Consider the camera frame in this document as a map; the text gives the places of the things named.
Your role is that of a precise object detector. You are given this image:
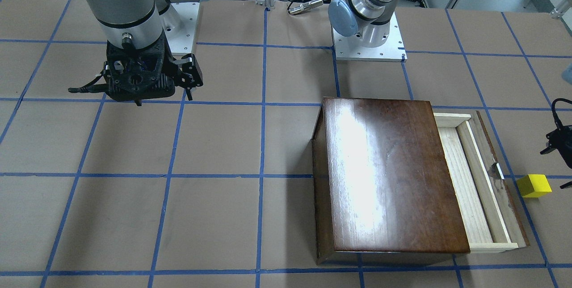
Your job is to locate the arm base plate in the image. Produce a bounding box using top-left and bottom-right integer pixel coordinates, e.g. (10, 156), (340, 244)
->
(332, 13), (408, 62)
(160, 2), (201, 55)

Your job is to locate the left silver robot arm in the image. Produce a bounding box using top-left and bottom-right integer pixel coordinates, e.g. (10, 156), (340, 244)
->
(328, 0), (571, 165)

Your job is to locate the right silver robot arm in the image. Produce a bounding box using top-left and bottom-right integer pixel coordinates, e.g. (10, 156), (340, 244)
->
(69, 0), (207, 105)

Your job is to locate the silver cylinder connector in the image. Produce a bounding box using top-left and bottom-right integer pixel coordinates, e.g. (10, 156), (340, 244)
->
(287, 0), (324, 16)

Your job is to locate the dark wooden drawer cabinet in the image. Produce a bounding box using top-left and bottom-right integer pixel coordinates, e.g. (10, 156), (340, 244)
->
(311, 97), (471, 266)

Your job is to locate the yellow block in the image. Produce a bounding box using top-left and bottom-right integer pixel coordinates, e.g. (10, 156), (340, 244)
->
(516, 174), (552, 198)

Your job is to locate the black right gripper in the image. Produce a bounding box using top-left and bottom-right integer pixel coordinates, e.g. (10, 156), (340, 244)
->
(68, 38), (204, 105)

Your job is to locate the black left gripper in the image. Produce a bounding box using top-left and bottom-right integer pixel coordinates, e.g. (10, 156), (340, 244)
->
(540, 125), (572, 189)

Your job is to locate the light wooden drawer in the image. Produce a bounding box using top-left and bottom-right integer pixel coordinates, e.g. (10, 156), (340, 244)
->
(434, 111), (530, 253)

